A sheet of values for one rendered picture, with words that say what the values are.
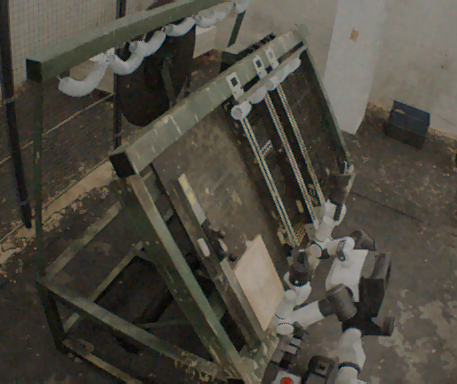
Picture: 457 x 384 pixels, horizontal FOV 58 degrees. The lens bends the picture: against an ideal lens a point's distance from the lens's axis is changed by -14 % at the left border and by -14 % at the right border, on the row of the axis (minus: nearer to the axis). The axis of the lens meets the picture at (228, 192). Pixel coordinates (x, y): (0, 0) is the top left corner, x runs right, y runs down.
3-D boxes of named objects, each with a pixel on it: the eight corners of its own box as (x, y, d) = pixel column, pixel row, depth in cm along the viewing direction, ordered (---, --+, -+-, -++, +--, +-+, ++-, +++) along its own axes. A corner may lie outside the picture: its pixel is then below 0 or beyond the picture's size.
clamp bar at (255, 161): (291, 275, 266) (329, 272, 252) (208, 83, 223) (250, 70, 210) (297, 265, 273) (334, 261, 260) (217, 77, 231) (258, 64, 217)
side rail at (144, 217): (224, 376, 210) (243, 378, 204) (108, 182, 170) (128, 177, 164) (229, 368, 214) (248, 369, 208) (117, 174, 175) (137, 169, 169)
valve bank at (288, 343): (285, 386, 237) (295, 366, 223) (262, 377, 241) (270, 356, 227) (313, 326, 275) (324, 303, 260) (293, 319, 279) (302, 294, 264)
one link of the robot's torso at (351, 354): (365, 360, 255) (373, 309, 232) (358, 382, 242) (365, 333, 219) (342, 356, 262) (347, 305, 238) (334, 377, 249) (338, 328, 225)
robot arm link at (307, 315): (287, 320, 218) (326, 302, 208) (286, 340, 207) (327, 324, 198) (274, 308, 213) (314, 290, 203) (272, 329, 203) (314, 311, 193)
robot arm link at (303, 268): (291, 275, 173) (290, 290, 182) (315, 270, 173) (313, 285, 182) (284, 248, 181) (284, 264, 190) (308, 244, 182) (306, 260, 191)
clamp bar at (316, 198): (317, 224, 305) (350, 220, 292) (249, 55, 263) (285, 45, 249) (321, 216, 312) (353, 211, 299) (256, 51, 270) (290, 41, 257)
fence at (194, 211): (255, 342, 225) (261, 342, 223) (170, 180, 191) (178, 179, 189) (259, 336, 229) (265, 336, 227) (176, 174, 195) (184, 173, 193)
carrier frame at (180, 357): (228, 442, 257) (248, 388, 208) (56, 350, 295) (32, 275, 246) (329, 245, 422) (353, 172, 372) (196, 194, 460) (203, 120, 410)
